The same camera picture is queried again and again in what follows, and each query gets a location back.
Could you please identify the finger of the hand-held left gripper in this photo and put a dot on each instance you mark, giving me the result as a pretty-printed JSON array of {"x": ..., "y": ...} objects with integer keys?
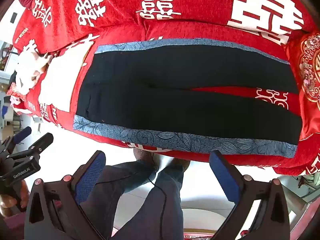
[
  {"x": 42, "y": 142},
  {"x": 22, "y": 133}
]

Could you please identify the person's left hand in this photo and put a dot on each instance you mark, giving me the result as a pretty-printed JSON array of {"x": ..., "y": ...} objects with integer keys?
[{"x": 8, "y": 203}]

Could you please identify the brown shoe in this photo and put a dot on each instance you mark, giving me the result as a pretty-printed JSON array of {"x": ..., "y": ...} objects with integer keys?
[
  {"x": 145, "y": 156},
  {"x": 181, "y": 163}
]

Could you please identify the white plush cloth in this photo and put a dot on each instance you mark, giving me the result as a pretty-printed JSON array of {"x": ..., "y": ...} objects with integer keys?
[{"x": 27, "y": 67}]

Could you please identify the black pants with patterned stripes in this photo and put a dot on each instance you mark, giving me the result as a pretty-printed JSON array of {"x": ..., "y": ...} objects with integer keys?
[{"x": 150, "y": 105}]

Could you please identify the person's legs in jeans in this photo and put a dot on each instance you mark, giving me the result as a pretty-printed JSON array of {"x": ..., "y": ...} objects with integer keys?
[{"x": 163, "y": 195}]

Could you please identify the person's left forearm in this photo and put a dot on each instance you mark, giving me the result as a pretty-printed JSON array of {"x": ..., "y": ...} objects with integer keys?
[{"x": 10, "y": 227}]

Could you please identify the red embroidered cushion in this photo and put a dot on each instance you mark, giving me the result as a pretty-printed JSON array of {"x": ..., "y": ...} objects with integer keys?
[{"x": 310, "y": 80}]

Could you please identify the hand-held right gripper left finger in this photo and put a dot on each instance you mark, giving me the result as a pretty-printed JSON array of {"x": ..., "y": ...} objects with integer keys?
[{"x": 87, "y": 177}]

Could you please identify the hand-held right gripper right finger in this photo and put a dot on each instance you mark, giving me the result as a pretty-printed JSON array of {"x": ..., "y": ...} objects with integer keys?
[{"x": 225, "y": 177}]

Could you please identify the person's leg in jeans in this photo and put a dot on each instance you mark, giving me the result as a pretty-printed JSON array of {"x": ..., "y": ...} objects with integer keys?
[
  {"x": 117, "y": 180},
  {"x": 155, "y": 217}
]

